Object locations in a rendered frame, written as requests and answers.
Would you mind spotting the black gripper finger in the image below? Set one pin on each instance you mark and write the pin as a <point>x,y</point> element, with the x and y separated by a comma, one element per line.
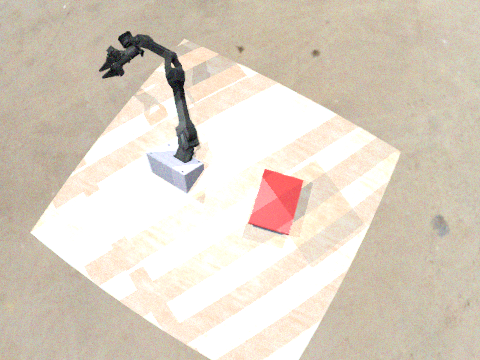
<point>106,65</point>
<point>110,73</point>

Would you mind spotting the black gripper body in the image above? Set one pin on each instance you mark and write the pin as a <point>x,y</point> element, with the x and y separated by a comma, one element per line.
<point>118,65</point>

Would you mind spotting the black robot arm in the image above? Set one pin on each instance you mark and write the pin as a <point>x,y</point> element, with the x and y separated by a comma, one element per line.
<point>185,130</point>

